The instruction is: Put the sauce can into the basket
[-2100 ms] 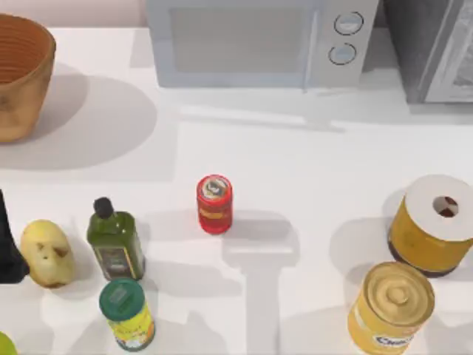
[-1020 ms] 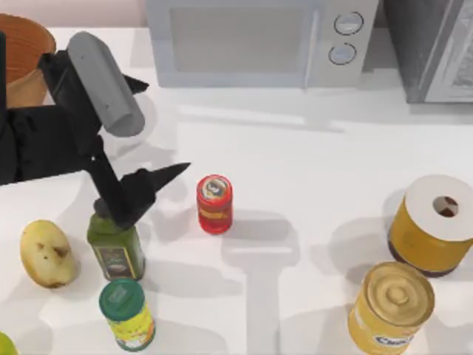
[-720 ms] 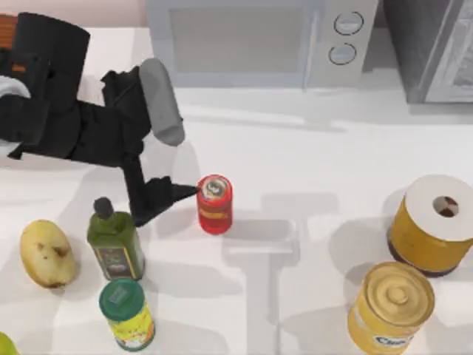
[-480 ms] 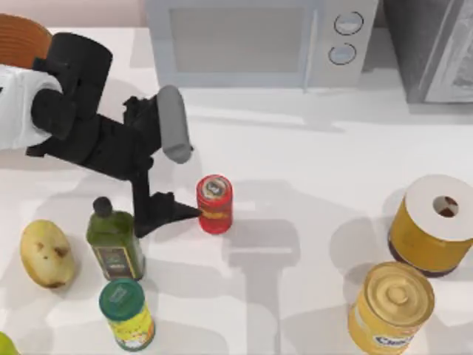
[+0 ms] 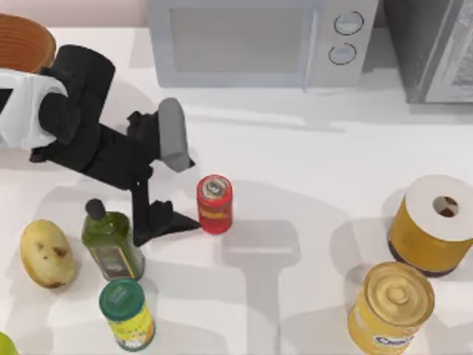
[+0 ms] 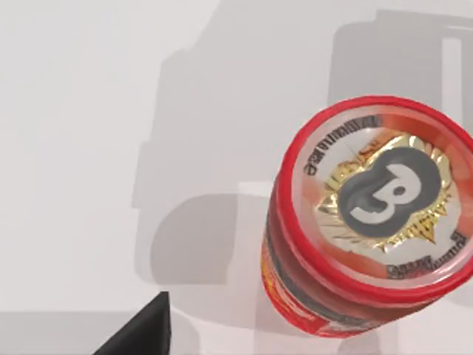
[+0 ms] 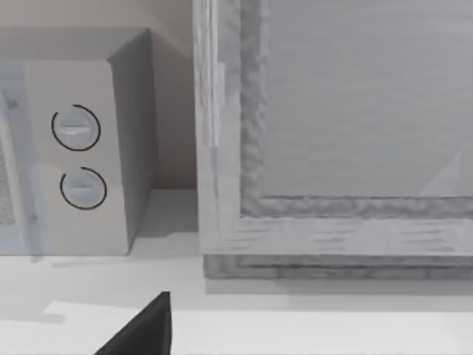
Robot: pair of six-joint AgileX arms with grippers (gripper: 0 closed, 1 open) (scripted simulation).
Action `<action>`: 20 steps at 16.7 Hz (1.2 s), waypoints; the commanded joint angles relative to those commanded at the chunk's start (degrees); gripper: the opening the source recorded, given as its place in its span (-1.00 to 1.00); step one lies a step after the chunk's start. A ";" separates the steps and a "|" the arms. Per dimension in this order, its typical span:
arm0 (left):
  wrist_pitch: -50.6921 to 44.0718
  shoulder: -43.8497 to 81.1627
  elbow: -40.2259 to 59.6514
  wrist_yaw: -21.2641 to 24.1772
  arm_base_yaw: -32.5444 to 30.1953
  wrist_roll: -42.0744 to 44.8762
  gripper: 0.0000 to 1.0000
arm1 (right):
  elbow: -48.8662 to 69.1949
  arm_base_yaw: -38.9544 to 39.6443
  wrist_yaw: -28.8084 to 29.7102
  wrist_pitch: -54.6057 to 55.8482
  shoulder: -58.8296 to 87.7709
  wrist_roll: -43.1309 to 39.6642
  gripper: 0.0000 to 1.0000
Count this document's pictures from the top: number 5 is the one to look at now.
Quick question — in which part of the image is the red can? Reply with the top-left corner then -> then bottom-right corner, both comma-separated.
195,174 -> 234,236

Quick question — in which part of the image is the green bottle with black cap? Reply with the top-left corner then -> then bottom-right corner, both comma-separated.
81,198 -> 146,282

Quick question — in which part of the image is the yellow can with green lid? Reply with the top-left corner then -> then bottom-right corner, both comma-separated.
98,278 -> 157,352

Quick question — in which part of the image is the yellow potato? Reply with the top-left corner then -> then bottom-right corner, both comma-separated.
19,218 -> 76,290

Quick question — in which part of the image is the microwave oven door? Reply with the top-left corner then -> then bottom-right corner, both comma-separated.
146,0 -> 319,94

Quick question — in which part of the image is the orange ribbed plant pot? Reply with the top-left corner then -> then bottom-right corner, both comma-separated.
0,13 -> 57,75

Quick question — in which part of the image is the pale microwave oven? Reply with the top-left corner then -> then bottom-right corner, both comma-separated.
145,0 -> 380,94

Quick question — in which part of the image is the microwave knob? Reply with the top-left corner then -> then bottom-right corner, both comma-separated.
333,10 -> 365,36
327,41 -> 358,67

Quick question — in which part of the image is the green round fruit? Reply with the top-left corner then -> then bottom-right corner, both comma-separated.
0,331 -> 19,355

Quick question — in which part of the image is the yellow can with gold lid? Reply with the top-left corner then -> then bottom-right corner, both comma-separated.
347,261 -> 436,355

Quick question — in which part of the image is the yellow roll with white top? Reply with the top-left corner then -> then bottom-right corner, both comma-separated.
387,174 -> 473,278

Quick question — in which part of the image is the microwave door handle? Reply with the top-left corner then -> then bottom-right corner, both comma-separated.
302,8 -> 320,94

